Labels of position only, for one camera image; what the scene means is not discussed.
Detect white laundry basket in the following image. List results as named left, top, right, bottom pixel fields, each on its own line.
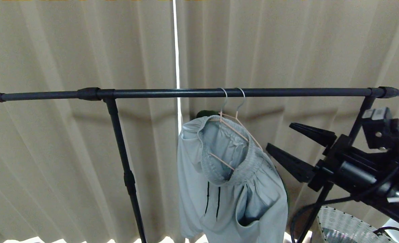
left=316, top=206, right=399, bottom=243

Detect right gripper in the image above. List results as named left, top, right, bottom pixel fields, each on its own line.
left=266, top=123, right=394, bottom=195

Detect black cable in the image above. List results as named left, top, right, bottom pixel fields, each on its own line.
left=289, top=133, right=399, bottom=243

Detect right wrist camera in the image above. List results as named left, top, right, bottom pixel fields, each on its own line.
left=361, top=107, right=399, bottom=151

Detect green long-sleeved shirt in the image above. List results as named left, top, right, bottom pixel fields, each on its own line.
left=195, top=110, right=290, bottom=211

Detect black clothes rack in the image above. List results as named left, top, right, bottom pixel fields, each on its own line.
left=0, top=86, right=399, bottom=243

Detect pale grey shorts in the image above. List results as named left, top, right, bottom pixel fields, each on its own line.
left=177, top=115, right=289, bottom=243

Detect beige curtain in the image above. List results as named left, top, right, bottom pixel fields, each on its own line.
left=0, top=0, right=399, bottom=243

